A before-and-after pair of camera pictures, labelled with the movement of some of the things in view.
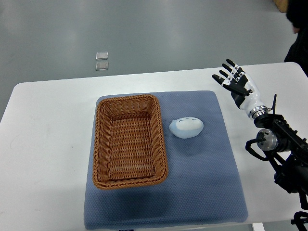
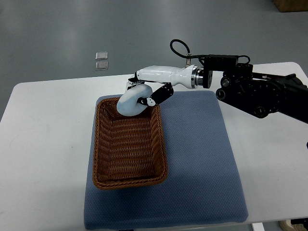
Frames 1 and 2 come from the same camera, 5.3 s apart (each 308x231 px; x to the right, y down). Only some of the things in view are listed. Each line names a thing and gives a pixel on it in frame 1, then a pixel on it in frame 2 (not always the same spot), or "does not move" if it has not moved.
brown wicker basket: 129,147 does not move
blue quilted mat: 204,182 does not move
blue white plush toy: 186,127 -> 127,105
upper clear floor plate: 102,56 does not move
